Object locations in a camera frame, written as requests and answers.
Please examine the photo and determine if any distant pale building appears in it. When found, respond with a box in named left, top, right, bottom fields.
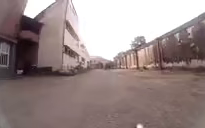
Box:
left=89, top=55, right=112, bottom=70

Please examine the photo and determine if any brown dirt road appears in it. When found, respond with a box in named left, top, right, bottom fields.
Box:
left=0, top=68, right=205, bottom=128

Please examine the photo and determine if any tree behind wall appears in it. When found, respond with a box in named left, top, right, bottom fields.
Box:
left=130, top=35, right=147, bottom=50

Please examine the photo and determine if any stained long boundary wall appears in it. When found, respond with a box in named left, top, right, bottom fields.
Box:
left=113, top=8, right=205, bottom=71

